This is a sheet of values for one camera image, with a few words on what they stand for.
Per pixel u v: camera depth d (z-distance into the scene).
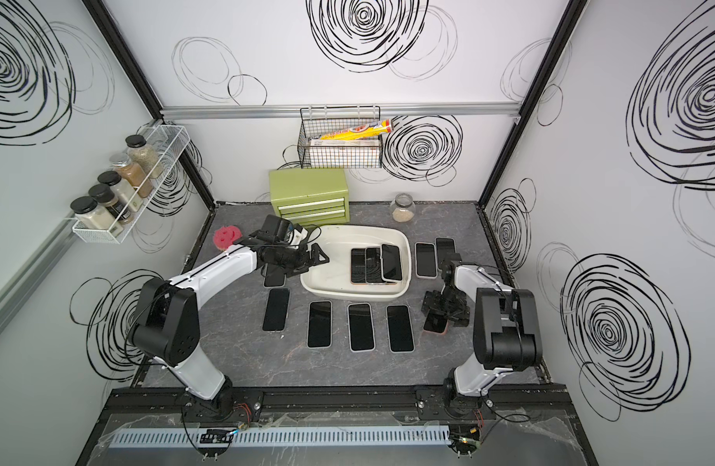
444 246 1.07
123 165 0.68
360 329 0.87
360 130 0.87
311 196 1.01
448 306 0.79
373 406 0.75
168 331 0.46
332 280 0.97
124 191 0.68
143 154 0.75
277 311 0.92
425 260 1.02
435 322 0.89
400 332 0.87
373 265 0.96
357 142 0.89
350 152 0.87
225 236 1.06
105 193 0.64
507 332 0.46
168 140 0.93
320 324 0.88
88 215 0.61
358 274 0.98
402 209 1.10
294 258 0.79
